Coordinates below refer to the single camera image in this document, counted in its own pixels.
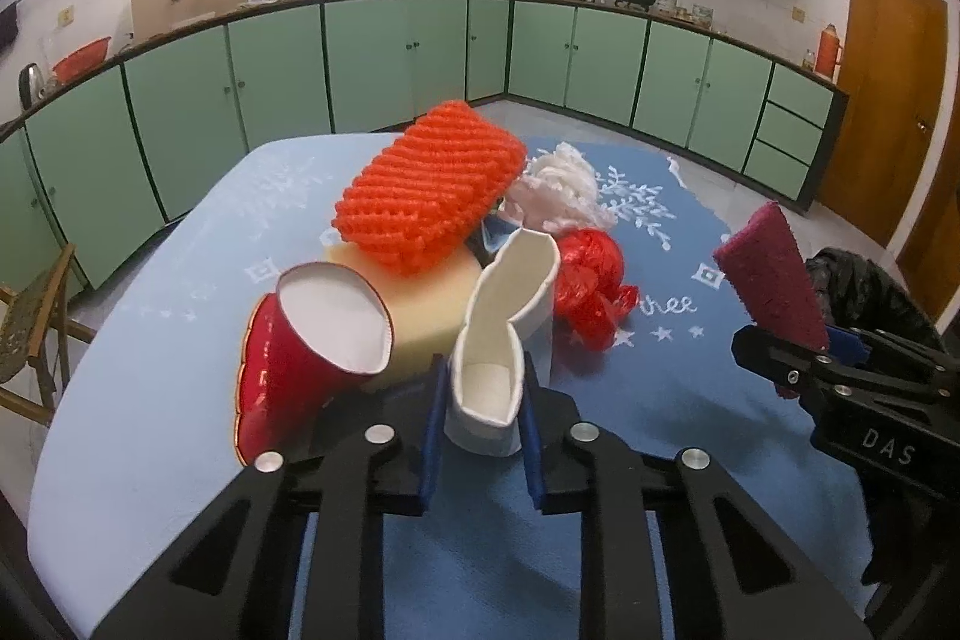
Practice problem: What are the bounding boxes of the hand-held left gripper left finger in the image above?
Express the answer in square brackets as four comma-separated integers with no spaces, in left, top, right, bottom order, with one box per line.
[97,351,445,640]

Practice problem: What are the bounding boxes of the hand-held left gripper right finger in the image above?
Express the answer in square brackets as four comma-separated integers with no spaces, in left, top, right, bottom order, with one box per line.
[521,351,875,640]

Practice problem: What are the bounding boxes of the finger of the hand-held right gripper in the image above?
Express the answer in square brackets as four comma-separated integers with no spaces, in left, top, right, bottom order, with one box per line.
[823,323,953,382]
[731,323,845,402]

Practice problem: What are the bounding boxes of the black trash bag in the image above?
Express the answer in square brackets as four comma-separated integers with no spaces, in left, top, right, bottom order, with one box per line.
[806,246,952,357]

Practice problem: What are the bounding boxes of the dark red scouring pad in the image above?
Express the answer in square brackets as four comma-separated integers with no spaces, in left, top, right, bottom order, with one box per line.
[712,201,832,401]

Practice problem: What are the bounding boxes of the crushed white paper cup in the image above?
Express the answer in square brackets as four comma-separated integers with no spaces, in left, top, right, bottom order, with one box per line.
[444,227,562,459]

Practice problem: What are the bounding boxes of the orange foam fruit net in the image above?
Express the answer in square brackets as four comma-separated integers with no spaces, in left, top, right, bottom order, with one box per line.
[334,100,526,277]

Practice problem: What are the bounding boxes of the blue printed tablecloth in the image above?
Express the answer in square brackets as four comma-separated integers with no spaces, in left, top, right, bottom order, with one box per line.
[26,126,880,640]

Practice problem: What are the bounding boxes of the yellow sponge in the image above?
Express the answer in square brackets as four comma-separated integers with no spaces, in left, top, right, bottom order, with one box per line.
[322,239,485,395]

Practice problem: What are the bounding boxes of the red paper cup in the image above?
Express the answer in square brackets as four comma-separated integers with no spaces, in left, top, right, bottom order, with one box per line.
[234,263,395,467]

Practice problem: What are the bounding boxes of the red plastic bag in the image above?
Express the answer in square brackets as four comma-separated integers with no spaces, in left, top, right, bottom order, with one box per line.
[553,227,640,352]

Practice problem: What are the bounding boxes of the wooden door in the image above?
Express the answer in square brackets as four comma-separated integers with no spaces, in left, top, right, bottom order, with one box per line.
[816,0,950,251]

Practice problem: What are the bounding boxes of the red thermos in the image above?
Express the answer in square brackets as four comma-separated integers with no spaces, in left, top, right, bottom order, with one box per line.
[819,23,845,79]

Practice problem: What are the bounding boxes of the green base cabinets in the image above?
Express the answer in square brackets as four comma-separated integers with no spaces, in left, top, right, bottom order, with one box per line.
[0,0,850,311]

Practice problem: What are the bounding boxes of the wooden chair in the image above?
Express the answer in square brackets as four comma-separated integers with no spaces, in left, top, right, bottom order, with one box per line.
[0,242,98,427]

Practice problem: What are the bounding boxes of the red plastic basin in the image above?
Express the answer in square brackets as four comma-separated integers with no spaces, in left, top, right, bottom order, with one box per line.
[51,37,112,84]

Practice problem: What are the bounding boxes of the metal kettle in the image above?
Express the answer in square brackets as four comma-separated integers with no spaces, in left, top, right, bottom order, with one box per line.
[16,62,46,110]

